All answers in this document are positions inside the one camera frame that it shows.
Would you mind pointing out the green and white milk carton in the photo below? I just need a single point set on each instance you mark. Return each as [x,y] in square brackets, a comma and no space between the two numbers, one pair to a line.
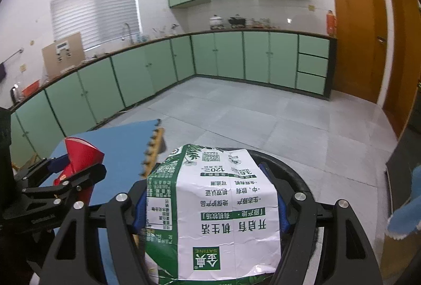
[223,222]

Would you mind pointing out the cardboard box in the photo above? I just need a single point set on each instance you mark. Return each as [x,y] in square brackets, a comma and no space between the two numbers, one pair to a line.
[62,64]

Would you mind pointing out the metal towel rail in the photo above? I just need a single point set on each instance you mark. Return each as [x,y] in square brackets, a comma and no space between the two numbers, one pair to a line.
[16,53]

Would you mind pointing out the white pot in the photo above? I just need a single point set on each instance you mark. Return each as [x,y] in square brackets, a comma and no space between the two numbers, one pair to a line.
[216,21]

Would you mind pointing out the black wok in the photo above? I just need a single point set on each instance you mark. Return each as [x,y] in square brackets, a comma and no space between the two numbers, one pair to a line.
[236,22]

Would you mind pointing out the light blue cloth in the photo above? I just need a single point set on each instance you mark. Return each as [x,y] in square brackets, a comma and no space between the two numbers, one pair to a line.
[408,212]

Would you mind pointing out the blue scalloped table mat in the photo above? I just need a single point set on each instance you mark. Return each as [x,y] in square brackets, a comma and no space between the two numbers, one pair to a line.
[125,153]

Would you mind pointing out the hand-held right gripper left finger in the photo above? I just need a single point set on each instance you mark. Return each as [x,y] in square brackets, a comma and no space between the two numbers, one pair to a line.
[141,212]

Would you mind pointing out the metal kettle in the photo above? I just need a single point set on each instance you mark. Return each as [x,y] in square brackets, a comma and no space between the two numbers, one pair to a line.
[14,93]

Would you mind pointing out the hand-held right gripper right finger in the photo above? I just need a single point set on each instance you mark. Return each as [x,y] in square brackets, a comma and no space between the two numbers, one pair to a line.
[283,209]

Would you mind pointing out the wooden table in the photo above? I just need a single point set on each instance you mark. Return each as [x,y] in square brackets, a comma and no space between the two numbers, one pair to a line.
[156,156]

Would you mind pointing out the red thermos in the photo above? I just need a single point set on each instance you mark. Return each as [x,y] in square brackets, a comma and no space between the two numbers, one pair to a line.
[330,23]

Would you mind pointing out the red basin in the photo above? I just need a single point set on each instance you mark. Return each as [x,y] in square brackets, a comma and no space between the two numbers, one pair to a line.
[31,89]

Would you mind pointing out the metal faucet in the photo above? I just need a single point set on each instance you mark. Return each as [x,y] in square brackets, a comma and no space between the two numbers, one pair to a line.
[130,36]

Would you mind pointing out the bin with black bag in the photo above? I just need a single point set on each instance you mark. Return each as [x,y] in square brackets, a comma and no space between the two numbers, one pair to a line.
[289,173]

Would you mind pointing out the wooden door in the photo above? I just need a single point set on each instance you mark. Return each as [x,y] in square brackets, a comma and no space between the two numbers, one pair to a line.
[355,35]
[403,74]

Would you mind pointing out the dark towel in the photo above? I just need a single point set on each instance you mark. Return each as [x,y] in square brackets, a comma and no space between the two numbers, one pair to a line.
[2,71]

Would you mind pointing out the dark cabinet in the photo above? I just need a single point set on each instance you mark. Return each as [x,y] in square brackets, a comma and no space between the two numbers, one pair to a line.
[399,166]

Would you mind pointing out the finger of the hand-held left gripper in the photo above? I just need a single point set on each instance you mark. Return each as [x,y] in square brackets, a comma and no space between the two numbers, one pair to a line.
[88,173]
[57,164]

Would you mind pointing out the white window blind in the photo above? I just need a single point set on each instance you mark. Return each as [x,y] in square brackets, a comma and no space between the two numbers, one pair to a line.
[92,8]

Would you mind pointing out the green lower cabinets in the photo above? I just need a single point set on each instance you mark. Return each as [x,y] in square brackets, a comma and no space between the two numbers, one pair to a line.
[230,54]

